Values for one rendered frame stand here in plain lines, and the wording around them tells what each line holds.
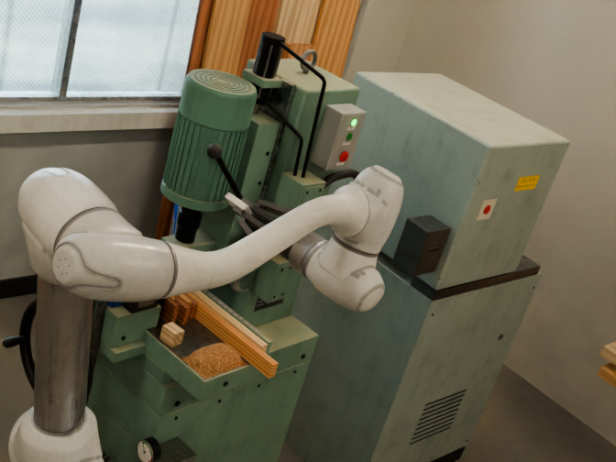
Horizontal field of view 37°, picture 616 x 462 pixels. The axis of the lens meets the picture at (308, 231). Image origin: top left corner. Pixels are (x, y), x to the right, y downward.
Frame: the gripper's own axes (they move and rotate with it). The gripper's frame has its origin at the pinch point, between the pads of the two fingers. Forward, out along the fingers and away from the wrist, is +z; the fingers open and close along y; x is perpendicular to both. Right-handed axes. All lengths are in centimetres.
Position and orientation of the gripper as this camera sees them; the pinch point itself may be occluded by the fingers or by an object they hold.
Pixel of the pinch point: (238, 204)
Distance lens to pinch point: 205.2
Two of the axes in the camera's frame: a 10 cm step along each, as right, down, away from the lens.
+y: 6.7, -7.0, 2.6
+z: -7.0, -4.7, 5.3
